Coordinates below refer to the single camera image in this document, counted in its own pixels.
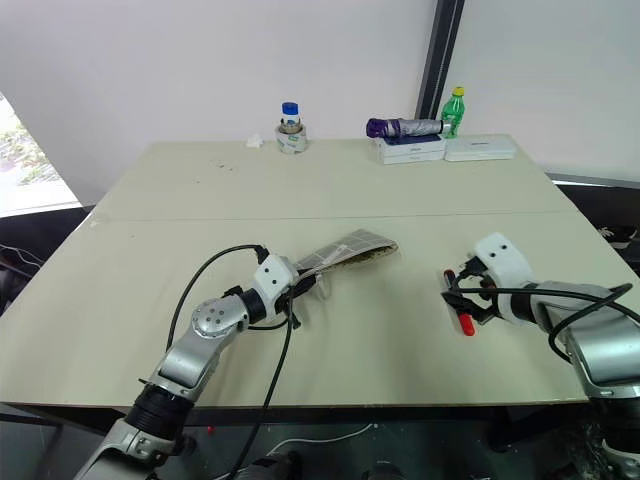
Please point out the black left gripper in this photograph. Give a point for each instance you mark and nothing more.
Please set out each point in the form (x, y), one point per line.
(295, 296)

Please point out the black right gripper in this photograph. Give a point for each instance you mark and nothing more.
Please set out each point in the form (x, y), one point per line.
(484, 300)

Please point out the red marker with black cap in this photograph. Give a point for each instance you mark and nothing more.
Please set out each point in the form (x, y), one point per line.
(468, 324)

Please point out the grid pattern zip pouch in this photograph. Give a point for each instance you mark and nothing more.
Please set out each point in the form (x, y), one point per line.
(350, 252)

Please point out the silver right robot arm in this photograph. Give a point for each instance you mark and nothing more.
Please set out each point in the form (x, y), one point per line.
(595, 340)

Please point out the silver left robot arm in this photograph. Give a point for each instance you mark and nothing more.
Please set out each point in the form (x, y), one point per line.
(200, 345)

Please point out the flat white case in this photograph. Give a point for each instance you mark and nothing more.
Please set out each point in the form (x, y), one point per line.
(479, 148)

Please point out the stacked white boxes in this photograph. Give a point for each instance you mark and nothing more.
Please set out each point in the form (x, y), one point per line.
(412, 149)

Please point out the clear tape roll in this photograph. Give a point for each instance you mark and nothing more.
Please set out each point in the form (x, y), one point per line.
(292, 141)

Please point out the crumpled white paper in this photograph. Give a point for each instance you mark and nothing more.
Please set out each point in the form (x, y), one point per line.
(254, 141)

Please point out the folded grey purple umbrella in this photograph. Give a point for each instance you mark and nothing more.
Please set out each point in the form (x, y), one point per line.
(405, 127)

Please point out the green plastic bottle yellow cap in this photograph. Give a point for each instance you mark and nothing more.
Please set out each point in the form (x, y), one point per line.
(454, 114)

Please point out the white bottle with blue cap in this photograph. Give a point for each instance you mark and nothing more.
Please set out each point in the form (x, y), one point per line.
(290, 116)

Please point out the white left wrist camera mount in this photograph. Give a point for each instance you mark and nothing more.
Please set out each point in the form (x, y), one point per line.
(272, 279)

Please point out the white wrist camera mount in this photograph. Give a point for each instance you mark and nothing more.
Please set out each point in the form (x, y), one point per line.
(272, 279)
(502, 262)

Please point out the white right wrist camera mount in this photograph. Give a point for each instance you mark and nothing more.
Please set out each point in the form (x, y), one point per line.
(502, 262)

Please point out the black table frame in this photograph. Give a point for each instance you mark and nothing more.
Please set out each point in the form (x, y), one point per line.
(380, 415)

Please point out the dark window frame post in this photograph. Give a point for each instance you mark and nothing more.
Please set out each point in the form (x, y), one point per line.
(440, 60)

